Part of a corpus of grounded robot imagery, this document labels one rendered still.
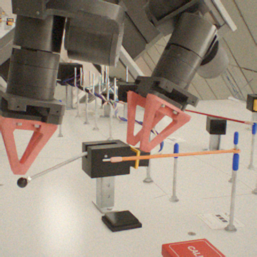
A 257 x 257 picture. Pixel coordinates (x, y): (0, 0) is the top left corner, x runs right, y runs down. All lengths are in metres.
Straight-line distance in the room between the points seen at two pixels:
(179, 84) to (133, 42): 1.08
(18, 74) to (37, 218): 0.19
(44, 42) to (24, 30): 0.03
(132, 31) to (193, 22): 1.06
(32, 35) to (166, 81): 0.18
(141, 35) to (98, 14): 1.22
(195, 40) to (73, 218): 0.29
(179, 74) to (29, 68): 0.21
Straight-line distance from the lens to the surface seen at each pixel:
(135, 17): 1.69
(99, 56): 0.51
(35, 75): 0.52
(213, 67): 0.70
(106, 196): 0.63
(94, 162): 0.57
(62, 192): 0.68
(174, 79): 0.62
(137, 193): 0.67
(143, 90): 0.62
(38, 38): 0.52
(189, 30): 0.63
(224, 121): 0.91
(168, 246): 0.44
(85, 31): 0.51
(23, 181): 0.57
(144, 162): 0.61
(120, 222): 0.55
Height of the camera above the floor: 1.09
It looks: 7 degrees up
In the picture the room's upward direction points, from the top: 48 degrees clockwise
